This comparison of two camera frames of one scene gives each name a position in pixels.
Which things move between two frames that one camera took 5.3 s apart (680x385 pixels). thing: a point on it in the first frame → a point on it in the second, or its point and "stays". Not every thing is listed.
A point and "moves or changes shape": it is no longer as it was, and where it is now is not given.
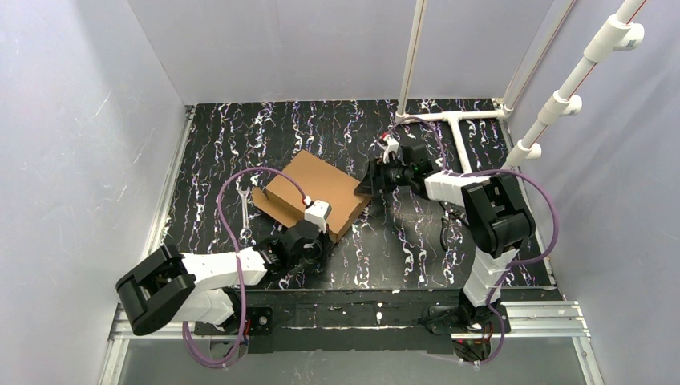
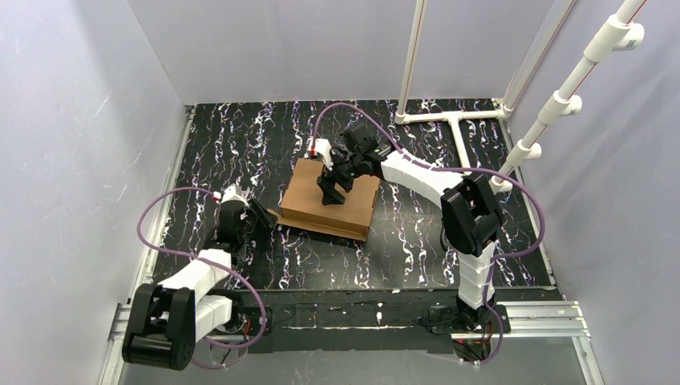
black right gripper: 378,176 → 337,173
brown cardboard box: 346,196 moves or changes shape
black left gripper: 323,246 → 254,219
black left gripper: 528,320 stays
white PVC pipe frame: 458,116 stays
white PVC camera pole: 618,33 stays
